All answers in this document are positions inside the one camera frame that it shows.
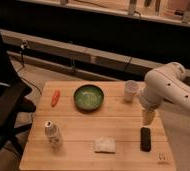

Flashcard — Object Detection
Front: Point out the clear plastic bottle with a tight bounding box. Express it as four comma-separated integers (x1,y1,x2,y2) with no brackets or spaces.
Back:
45,121,62,148

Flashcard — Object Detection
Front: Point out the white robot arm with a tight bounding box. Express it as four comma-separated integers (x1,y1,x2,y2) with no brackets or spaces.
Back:
139,62,190,125

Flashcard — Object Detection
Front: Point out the black remote control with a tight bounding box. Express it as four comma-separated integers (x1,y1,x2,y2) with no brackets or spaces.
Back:
140,127,151,152

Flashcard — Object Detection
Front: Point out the white plastic cup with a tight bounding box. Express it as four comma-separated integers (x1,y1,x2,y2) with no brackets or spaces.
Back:
124,80,139,102

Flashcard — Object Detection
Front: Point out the white sponge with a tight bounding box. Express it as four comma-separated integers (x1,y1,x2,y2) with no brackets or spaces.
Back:
94,137,116,153

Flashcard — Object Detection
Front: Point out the green bowl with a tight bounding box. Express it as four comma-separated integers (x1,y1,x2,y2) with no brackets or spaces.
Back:
73,84,104,111

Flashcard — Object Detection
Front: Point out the orange carrot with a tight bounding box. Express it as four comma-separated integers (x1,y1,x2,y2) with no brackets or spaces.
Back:
51,90,60,107

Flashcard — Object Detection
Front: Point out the black office chair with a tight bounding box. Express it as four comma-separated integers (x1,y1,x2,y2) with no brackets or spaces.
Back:
0,13,37,164

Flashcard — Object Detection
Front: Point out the black cable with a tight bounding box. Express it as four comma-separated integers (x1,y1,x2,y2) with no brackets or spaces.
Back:
19,41,43,96

